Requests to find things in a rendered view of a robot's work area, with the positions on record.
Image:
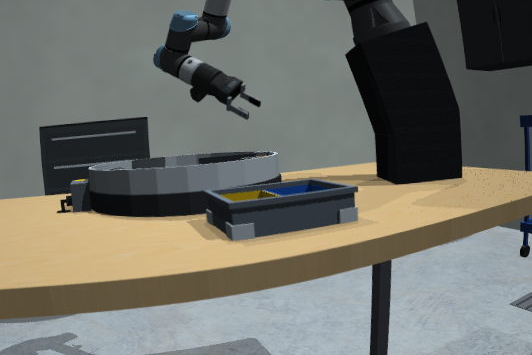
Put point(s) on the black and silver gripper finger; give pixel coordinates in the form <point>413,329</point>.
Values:
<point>249,97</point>
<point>236,110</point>

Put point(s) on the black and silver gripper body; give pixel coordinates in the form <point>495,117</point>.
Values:
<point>208,80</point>

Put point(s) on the dark grey two-compartment bin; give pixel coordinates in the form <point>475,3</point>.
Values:
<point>268,209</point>

